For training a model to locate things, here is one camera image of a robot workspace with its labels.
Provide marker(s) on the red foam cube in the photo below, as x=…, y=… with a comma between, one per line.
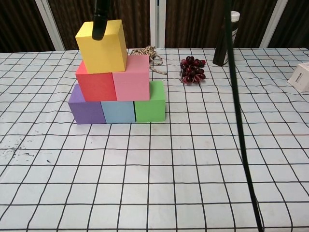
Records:
x=96, y=87

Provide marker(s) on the white partition post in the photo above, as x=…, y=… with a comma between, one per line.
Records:
x=51, y=26
x=157, y=24
x=266, y=36

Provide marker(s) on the green foam cube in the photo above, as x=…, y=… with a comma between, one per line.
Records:
x=150, y=110

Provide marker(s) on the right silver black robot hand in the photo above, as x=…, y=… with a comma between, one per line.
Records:
x=99, y=24

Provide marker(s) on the dark red grape bunch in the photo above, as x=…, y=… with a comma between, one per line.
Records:
x=192, y=68

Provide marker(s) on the yellow foam cube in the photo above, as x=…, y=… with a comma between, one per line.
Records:
x=103, y=55

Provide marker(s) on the light blue foam cube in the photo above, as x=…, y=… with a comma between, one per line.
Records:
x=119, y=112

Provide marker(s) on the pink foam cube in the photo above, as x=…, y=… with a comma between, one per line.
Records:
x=131, y=82

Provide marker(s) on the purple foam cube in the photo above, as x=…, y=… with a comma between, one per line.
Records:
x=89, y=112

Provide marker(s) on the white cardboard box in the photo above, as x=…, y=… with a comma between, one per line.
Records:
x=300, y=78

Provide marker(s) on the white black checkered tablecloth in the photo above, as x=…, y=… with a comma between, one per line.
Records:
x=154, y=181

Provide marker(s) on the dark bottle white cap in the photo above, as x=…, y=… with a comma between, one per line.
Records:
x=220, y=53

